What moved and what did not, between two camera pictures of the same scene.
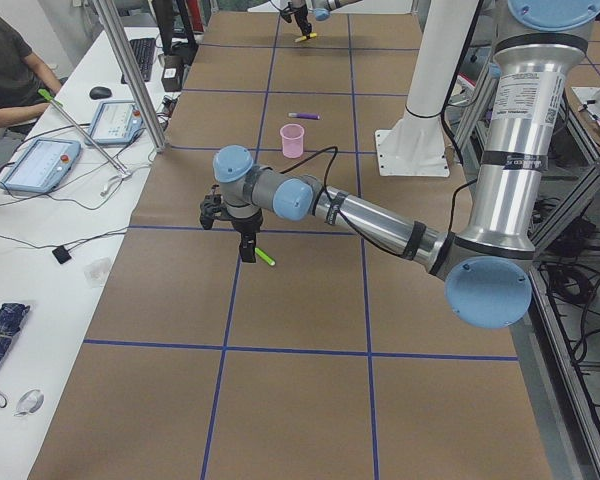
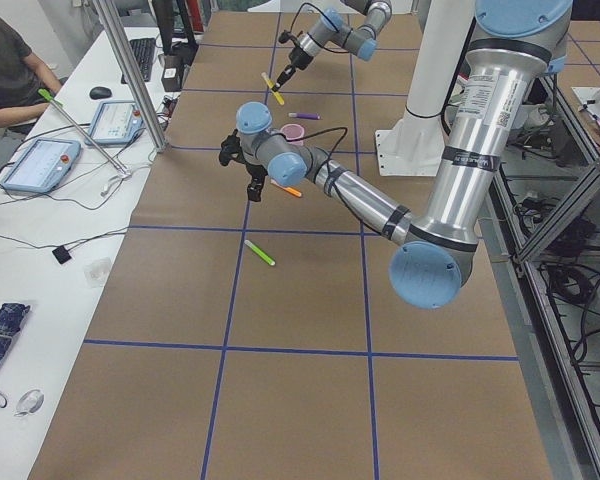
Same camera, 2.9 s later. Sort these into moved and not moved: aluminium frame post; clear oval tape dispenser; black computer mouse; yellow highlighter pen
Moved: yellow highlighter pen
Not moved: black computer mouse; aluminium frame post; clear oval tape dispenser
